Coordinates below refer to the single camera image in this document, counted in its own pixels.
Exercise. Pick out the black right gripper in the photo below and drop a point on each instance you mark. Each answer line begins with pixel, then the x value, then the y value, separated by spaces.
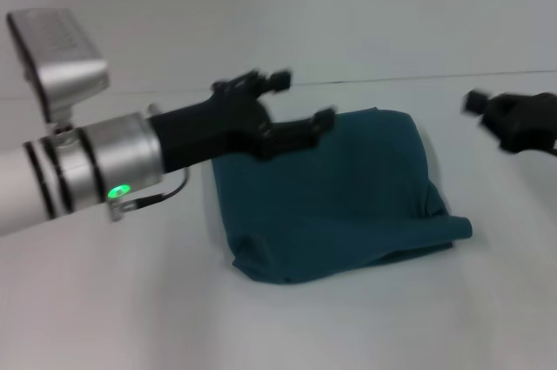
pixel 522 122

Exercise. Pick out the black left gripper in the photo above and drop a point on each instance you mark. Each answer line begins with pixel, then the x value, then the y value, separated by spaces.
pixel 209 130

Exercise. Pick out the teal FREE! print T-shirt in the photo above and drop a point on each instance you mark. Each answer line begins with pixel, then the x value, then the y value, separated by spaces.
pixel 339 191

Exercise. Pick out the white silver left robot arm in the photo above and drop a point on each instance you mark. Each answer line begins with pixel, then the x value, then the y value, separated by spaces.
pixel 65 174

